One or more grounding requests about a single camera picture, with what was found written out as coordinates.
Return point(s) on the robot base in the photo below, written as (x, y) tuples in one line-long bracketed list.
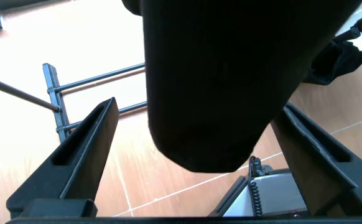
[(277, 193)]

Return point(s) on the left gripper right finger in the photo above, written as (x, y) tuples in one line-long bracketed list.
[(330, 174)]

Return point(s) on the black clothes rack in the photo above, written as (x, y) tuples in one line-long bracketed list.
[(55, 99)]

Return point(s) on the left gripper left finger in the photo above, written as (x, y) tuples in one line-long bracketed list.
[(75, 168)]

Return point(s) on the black garment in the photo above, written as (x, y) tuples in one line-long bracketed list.
[(224, 77), (333, 65)]

